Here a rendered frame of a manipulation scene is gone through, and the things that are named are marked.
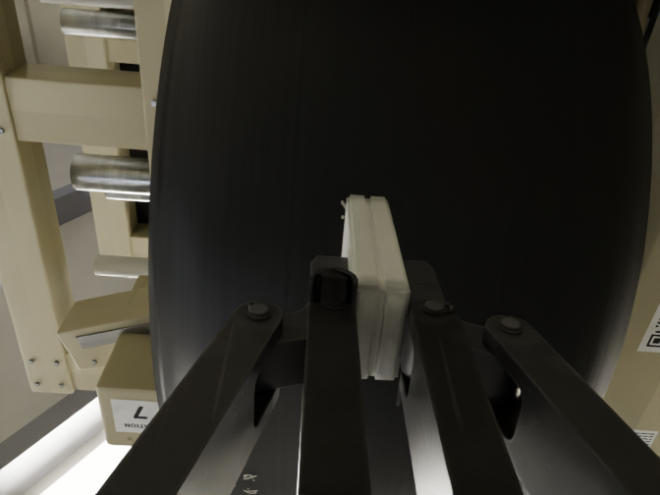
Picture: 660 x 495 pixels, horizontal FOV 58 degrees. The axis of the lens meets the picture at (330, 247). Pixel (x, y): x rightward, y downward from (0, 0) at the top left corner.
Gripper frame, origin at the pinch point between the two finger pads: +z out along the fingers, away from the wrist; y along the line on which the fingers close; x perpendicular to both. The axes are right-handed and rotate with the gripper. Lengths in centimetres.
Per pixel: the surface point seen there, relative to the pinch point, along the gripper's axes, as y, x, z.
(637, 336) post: 28.8, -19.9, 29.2
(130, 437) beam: -31, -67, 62
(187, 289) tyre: -8.3, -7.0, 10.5
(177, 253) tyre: -9.0, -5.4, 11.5
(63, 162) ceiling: -373, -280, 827
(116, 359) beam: -34, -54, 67
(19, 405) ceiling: -237, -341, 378
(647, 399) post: 33, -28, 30
